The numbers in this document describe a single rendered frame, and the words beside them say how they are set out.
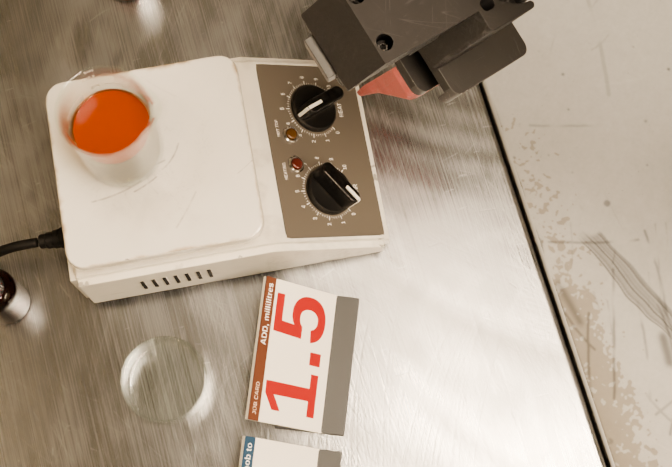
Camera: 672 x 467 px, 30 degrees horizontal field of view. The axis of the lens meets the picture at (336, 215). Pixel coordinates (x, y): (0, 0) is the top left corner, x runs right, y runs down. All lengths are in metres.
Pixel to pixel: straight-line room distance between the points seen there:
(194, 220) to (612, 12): 0.34
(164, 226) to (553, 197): 0.27
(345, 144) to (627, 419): 0.25
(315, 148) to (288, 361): 0.14
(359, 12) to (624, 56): 0.35
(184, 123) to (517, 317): 0.25
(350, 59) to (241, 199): 0.19
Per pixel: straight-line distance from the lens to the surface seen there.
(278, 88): 0.81
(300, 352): 0.80
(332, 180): 0.78
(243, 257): 0.77
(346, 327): 0.82
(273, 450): 0.79
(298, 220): 0.78
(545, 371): 0.83
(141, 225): 0.76
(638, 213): 0.86
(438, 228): 0.84
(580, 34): 0.90
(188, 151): 0.77
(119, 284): 0.79
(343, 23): 0.58
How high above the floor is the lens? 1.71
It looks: 75 degrees down
